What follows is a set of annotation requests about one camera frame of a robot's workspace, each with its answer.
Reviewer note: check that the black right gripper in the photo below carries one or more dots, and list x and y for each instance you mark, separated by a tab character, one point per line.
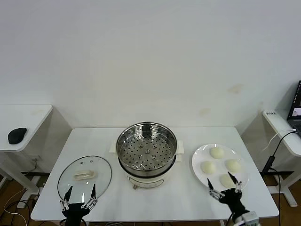
231	201

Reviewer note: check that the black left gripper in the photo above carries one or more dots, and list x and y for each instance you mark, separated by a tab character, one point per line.
75	210

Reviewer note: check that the white steamed baozi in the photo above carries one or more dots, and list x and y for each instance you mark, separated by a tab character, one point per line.
217	152
232	165
225	181
208	167

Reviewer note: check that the stainless steel steamer basket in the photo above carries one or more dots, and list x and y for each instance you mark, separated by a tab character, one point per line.
132	162

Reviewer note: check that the white round plate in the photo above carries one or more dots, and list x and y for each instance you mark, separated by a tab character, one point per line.
200	160

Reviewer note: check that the white power strip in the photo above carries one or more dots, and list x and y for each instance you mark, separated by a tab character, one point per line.
21	204

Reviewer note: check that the cream electric cooker pot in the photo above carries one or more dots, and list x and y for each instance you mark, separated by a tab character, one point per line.
145	182

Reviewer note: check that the white side table with laptop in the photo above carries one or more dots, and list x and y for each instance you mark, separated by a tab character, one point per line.
291	146

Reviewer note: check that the black and white sticker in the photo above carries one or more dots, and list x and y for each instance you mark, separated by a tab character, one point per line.
271	113

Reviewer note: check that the black computer mouse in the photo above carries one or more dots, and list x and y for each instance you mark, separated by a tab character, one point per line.
16	136

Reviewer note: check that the white side table with mouse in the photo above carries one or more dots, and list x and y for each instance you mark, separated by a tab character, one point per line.
23	117

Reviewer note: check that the black laptop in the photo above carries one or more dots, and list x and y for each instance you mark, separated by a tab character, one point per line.
296	110

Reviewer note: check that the white wall socket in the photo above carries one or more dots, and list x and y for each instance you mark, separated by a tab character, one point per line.
35	159

